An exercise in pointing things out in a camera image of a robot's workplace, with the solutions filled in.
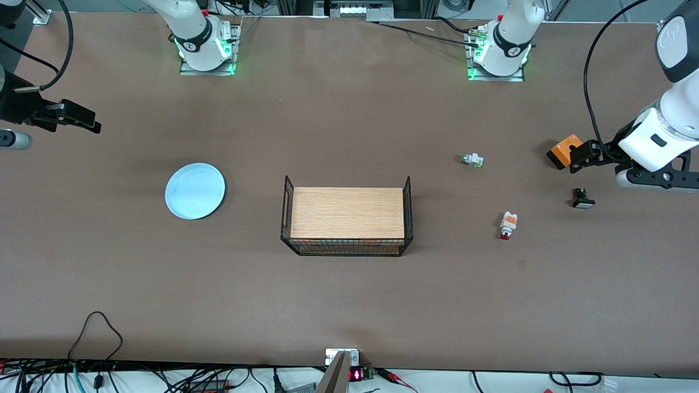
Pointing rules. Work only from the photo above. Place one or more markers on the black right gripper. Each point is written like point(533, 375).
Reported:
point(17, 107)

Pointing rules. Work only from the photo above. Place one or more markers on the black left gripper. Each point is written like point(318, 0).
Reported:
point(608, 151)

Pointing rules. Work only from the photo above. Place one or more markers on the red push button switch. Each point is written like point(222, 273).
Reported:
point(508, 224)

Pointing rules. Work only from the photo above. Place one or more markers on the light blue round plate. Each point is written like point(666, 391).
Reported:
point(195, 191)

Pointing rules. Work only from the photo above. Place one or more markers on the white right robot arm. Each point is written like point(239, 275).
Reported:
point(192, 24)

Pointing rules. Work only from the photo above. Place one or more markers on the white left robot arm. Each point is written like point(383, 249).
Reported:
point(674, 114)

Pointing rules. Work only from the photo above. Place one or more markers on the red clip test leads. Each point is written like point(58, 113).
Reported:
point(396, 377)

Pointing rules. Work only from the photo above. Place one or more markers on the red digit display module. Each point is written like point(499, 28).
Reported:
point(357, 375)

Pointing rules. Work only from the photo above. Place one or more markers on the orange button enclosure box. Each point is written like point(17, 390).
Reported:
point(563, 152)

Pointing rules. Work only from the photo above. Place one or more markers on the black white push button switch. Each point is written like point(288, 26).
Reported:
point(582, 198)

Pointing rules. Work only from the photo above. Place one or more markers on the aluminium frame profile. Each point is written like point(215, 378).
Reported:
point(42, 15)

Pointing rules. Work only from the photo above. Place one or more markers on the green push button switch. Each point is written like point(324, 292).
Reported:
point(473, 160)

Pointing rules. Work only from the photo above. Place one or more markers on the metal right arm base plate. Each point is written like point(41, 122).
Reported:
point(236, 49)

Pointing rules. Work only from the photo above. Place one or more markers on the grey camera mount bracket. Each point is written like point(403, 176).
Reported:
point(339, 368)

